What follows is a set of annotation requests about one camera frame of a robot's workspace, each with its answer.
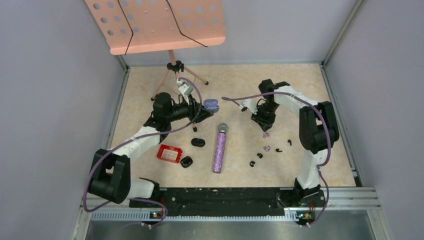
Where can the open black earbud case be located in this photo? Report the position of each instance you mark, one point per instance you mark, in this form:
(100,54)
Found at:
(186,162)

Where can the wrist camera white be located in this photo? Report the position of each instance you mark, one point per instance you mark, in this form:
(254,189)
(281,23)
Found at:
(185,87)
(249,104)

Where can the closed black earbud case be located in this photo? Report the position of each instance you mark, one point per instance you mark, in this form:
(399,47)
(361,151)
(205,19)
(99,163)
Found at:
(198,142)

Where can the pink music stand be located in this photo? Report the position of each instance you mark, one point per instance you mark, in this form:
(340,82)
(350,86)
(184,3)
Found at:
(143,26)

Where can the purple earbud charging case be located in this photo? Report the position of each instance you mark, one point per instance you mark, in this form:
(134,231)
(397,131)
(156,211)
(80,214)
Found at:
(211,105)

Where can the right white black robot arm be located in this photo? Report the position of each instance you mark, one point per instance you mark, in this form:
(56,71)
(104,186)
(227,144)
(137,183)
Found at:
(318,129)

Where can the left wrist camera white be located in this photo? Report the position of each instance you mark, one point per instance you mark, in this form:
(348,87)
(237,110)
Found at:
(185,87)

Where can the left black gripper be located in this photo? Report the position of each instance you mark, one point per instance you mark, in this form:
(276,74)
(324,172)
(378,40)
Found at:
(197,112)

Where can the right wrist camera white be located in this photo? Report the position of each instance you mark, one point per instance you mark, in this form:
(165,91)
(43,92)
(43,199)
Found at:
(249,104)

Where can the purple glitter microphone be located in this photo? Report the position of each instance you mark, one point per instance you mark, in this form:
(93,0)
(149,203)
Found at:
(220,145)

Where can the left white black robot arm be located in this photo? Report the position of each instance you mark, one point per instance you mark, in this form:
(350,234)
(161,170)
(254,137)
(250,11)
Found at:
(110,174)

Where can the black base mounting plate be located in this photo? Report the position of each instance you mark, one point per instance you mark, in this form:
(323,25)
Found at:
(234,202)

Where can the red plastic box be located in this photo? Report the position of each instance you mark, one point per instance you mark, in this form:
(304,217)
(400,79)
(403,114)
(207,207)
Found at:
(169,153)

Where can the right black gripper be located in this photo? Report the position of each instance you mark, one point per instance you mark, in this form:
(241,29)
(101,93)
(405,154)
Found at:
(265,123)

